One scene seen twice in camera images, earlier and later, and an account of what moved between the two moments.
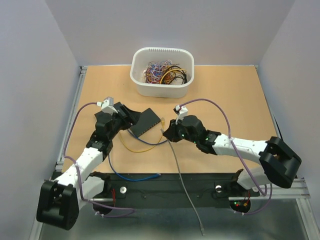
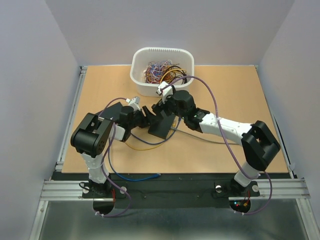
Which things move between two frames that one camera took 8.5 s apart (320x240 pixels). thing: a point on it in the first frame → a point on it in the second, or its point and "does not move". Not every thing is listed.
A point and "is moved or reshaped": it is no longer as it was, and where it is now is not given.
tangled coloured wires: (165, 72) does not move
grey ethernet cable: (201, 222) is moved or reshaped
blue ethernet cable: (144, 141) does not move
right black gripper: (171, 131) → (160, 106)
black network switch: (148, 119) is moved or reshaped
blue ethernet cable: (131, 180) does not move
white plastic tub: (142, 55) does not move
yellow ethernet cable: (162, 121) is moved or reshaped
